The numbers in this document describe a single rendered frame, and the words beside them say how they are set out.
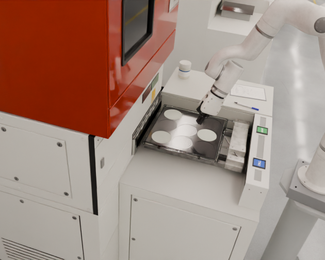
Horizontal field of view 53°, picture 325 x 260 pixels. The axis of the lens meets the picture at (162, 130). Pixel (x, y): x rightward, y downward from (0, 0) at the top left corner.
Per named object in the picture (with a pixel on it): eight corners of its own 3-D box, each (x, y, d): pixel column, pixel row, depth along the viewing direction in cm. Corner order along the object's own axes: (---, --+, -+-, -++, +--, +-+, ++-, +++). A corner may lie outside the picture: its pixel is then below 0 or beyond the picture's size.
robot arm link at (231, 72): (212, 85, 148) (229, 95, 149) (228, 60, 142) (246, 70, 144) (211, 80, 155) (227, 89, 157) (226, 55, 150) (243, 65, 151)
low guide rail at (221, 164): (143, 147, 168) (144, 143, 166) (145, 145, 169) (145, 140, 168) (241, 173, 159) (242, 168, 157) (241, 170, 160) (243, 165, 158)
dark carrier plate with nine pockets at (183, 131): (145, 142, 160) (145, 141, 159) (165, 106, 187) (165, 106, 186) (214, 160, 154) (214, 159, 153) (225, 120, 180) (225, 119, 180)
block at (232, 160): (225, 163, 155) (227, 158, 153) (226, 158, 157) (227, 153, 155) (242, 167, 153) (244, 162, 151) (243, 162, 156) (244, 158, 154)
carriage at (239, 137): (224, 168, 156) (225, 164, 154) (233, 126, 184) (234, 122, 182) (241, 173, 154) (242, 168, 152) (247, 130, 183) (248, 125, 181)
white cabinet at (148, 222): (117, 278, 196) (118, 183, 147) (163, 173, 272) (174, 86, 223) (223, 315, 184) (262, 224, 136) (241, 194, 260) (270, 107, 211)
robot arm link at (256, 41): (241, 19, 127) (201, 76, 147) (275, 39, 130) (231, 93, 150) (241, 11, 134) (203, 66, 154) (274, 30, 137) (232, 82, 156)
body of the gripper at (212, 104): (214, 93, 148) (200, 113, 152) (230, 99, 153) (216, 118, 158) (207, 84, 153) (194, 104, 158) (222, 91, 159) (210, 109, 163)
